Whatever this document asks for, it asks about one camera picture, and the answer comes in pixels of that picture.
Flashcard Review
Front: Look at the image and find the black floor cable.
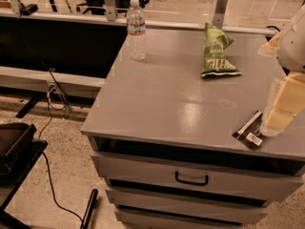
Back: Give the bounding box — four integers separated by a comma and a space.
37, 68, 84, 229

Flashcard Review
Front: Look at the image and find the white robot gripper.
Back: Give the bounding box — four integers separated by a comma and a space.
257, 5, 305, 136

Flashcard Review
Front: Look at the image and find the black drawer handle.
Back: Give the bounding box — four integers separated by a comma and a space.
174, 172, 210, 186

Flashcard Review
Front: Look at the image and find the grey metal rail barrier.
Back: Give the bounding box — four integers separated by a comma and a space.
0, 0, 280, 100

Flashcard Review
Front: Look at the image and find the grey drawer cabinet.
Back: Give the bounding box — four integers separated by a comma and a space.
82, 29, 304, 229

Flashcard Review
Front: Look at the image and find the black cable behind cabinet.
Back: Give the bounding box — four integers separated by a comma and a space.
265, 24, 282, 33

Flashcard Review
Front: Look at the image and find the clear plastic water bottle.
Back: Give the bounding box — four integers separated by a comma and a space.
126, 0, 146, 61

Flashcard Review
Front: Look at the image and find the black rxbar chocolate wrapper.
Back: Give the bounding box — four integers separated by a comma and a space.
233, 111, 265, 150

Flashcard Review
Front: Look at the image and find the green jalapeno chip bag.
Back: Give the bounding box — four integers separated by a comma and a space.
201, 23, 241, 77

